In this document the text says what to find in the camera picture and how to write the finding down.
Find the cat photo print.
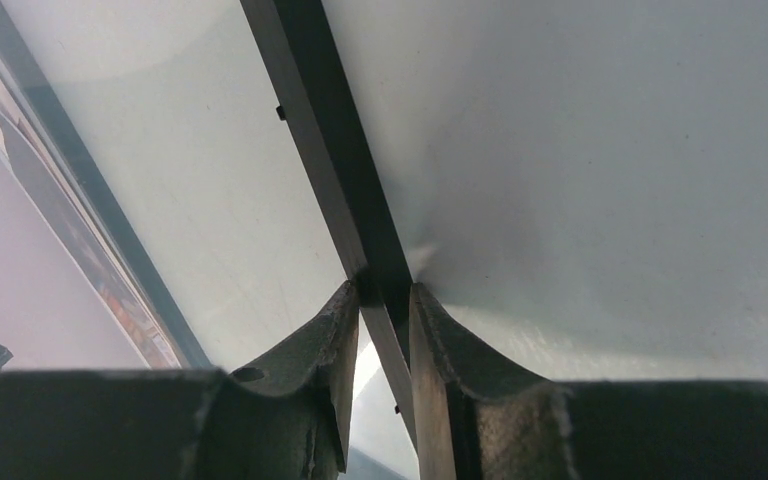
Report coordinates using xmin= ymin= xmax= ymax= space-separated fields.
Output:
xmin=0 ymin=74 xmax=189 ymax=369

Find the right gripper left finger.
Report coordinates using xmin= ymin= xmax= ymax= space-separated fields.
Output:
xmin=0 ymin=283 xmax=359 ymax=479

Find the black picture frame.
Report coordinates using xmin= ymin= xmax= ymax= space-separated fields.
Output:
xmin=0 ymin=1 xmax=415 ymax=442

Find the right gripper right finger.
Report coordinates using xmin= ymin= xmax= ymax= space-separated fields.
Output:
xmin=409 ymin=284 xmax=768 ymax=479

